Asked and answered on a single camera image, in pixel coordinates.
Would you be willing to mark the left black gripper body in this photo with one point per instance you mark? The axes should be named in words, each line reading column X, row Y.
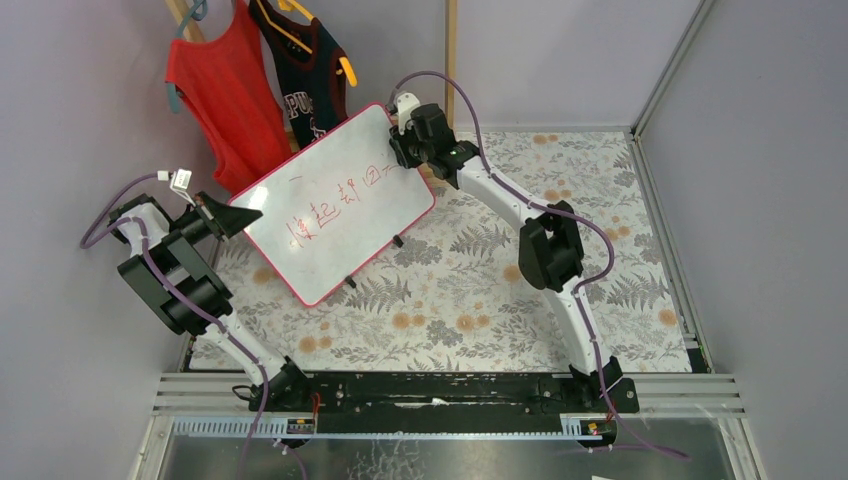
column 208, row 216

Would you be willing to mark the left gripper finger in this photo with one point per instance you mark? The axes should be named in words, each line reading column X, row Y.
column 228, row 228
column 222, row 214

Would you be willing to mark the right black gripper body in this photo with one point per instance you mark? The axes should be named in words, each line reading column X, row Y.
column 403, row 148

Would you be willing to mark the pink-framed whiteboard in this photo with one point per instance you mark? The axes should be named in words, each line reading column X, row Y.
column 334, row 205

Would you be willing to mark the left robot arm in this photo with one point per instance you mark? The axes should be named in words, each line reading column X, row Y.
column 180, row 287

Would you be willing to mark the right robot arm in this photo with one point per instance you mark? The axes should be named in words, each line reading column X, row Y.
column 551, row 251

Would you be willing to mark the dark navy tank top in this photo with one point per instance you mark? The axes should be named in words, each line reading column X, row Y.
column 313, row 97

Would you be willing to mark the red tank top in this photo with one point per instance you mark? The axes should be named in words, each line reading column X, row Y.
column 223, row 83

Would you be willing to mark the floral patterned table mat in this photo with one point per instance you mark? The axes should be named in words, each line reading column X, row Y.
column 453, row 297

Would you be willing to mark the yellow clothes hanger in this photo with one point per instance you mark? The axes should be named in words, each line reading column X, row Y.
column 345, row 67

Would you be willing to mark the wooden clothes rack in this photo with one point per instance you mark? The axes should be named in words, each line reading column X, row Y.
column 450, row 56

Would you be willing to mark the teal clothes hanger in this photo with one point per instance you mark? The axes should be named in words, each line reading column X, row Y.
column 175, row 93

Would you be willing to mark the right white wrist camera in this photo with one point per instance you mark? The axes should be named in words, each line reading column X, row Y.
column 402, row 106

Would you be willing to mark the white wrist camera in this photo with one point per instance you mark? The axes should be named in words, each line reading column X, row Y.
column 402, row 106
column 178, row 180

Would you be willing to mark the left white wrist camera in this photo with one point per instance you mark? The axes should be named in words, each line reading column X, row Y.
column 178, row 180

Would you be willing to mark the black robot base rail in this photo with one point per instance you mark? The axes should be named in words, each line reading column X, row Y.
column 443, row 403

